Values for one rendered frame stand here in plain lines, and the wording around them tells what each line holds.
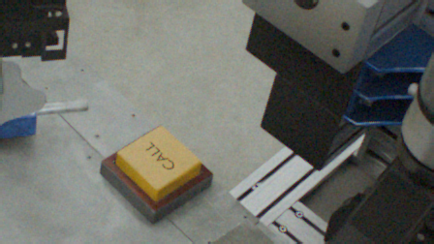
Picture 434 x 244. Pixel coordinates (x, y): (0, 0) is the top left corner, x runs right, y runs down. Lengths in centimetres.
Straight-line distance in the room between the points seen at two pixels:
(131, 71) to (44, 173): 124
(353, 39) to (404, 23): 11
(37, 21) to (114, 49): 139
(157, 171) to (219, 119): 121
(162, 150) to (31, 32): 19
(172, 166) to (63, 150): 12
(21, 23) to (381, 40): 37
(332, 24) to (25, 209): 34
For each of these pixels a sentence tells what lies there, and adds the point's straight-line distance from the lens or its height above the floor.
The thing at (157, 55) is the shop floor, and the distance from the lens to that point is 234.
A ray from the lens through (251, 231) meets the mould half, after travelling 95.
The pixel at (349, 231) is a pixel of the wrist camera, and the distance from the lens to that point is 84.
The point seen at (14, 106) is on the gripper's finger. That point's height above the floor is 88.
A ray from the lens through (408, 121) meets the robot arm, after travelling 82.
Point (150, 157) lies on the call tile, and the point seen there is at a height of 84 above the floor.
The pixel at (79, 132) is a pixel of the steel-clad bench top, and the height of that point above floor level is 80.
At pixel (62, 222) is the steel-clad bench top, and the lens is 104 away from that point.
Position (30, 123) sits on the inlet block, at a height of 83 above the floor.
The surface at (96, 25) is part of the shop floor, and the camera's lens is 239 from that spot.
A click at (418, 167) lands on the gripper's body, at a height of 104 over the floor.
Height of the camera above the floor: 164
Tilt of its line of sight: 48 degrees down
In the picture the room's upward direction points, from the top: 11 degrees clockwise
